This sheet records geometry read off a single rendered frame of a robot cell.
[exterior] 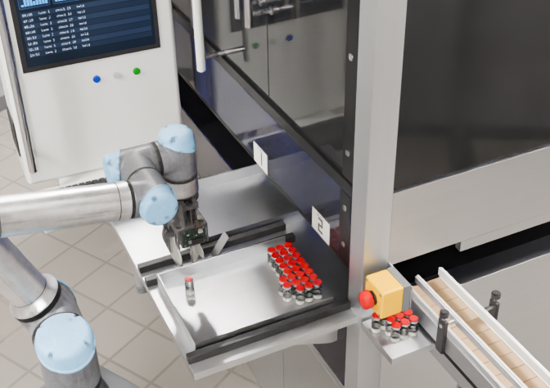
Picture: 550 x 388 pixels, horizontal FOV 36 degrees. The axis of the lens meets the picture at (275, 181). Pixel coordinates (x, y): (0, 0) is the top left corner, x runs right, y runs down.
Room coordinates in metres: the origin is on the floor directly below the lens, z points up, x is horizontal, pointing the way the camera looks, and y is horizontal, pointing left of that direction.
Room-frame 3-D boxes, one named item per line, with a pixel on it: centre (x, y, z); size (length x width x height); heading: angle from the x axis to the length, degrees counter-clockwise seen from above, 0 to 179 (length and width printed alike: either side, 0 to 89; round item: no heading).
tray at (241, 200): (1.88, 0.12, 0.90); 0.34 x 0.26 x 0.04; 115
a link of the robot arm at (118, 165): (1.46, 0.29, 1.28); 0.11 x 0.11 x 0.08; 25
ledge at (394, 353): (1.39, -0.28, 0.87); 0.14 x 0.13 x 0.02; 115
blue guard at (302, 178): (2.37, 0.24, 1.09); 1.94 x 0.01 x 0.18; 25
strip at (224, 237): (1.66, 0.19, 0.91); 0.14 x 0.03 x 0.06; 115
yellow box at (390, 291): (1.39, -0.24, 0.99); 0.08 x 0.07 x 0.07; 115
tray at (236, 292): (1.52, 0.08, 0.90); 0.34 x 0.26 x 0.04; 114
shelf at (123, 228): (1.69, 0.11, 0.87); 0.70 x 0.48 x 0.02; 25
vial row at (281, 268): (1.56, -0.02, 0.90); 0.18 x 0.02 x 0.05; 24
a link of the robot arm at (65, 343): (1.27, 0.44, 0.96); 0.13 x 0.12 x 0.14; 25
